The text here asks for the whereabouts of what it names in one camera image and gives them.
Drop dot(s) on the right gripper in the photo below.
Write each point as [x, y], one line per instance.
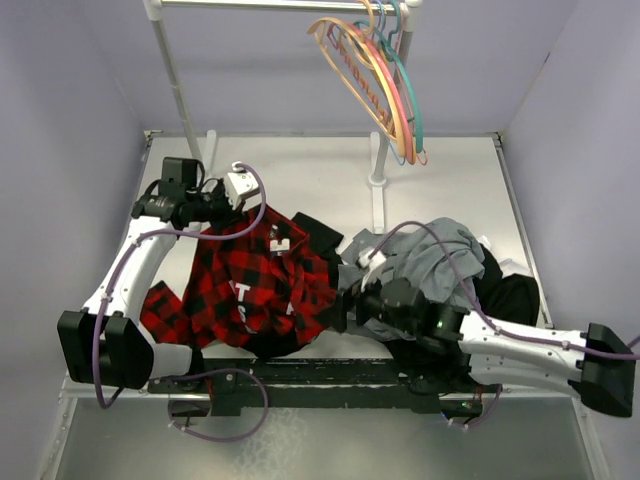
[351, 297]

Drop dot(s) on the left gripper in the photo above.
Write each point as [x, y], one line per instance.
[228, 212]

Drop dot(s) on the red black plaid shirt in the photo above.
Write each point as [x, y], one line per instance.
[232, 291]

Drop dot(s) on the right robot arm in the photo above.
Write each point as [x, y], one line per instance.
[593, 365]

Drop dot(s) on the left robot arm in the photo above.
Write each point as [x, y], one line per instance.
[105, 343]

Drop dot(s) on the grey shirt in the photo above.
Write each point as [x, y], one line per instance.
[418, 257]

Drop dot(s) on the pink plastic hanger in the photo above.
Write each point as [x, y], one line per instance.
[405, 100]

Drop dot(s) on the yellow plastic hanger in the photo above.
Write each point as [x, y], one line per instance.
[394, 123]

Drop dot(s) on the teal plastic hanger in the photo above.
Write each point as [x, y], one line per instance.
[394, 38]

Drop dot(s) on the black garment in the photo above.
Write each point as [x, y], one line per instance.
[311, 296]
[513, 298]

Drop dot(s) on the black garment right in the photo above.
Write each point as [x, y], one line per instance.
[513, 298]

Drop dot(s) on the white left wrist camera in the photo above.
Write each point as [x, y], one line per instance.
[240, 184]

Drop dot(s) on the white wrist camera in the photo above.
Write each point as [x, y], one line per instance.
[240, 184]
[370, 258]

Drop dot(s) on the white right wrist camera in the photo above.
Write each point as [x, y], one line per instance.
[370, 258]

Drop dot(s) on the aluminium front rail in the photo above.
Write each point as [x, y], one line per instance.
[323, 374]

